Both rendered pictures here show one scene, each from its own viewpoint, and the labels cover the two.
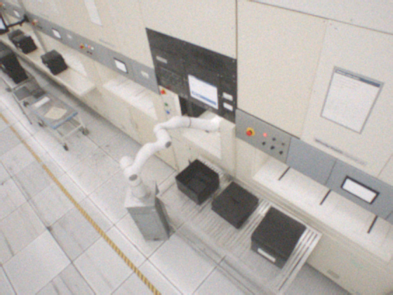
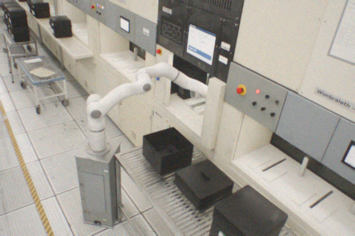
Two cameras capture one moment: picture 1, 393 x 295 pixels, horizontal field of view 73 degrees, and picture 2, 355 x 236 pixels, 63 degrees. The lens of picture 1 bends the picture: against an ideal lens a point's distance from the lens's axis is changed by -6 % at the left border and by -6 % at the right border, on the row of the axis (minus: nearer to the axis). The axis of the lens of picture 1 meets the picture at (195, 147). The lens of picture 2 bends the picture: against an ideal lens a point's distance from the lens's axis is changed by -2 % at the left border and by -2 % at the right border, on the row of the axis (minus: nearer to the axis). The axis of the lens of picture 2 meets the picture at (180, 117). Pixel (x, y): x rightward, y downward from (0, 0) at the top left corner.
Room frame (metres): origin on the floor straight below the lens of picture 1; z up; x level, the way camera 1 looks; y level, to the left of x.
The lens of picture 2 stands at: (-0.31, -0.09, 2.20)
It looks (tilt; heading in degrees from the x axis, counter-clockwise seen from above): 32 degrees down; 2
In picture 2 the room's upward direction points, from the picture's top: 6 degrees clockwise
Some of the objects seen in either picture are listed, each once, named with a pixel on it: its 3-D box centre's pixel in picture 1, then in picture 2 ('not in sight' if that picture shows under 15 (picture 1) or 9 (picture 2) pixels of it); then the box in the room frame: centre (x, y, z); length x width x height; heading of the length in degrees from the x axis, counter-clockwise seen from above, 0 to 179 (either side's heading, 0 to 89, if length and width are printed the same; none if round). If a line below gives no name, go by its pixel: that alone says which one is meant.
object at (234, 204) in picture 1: (235, 202); (203, 180); (1.16, -0.25, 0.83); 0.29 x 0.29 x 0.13; 39
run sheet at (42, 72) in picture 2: (55, 113); (42, 72); (3.26, 1.96, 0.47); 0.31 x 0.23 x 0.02; 62
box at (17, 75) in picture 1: (15, 72); (19, 32); (4.46, 2.95, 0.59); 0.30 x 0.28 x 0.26; 40
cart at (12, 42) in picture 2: (20, 83); (20, 46); (4.70, 3.14, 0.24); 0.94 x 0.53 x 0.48; 40
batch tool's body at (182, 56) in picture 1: (226, 114); (219, 98); (2.09, -0.35, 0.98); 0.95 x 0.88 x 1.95; 131
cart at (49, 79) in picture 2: (58, 118); (42, 81); (3.41, 2.06, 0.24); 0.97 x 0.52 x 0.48; 43
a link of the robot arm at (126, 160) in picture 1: (130, 170); (95, 111); (1.48, 0.58, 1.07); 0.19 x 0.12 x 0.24; 21
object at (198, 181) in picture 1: (197, 181); (167, 149); (1.42, 0.03, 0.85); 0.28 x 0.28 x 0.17; 39
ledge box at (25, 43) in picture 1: (24, 43); (40, 9); (4.80, 2.70, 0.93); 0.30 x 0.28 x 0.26; 43
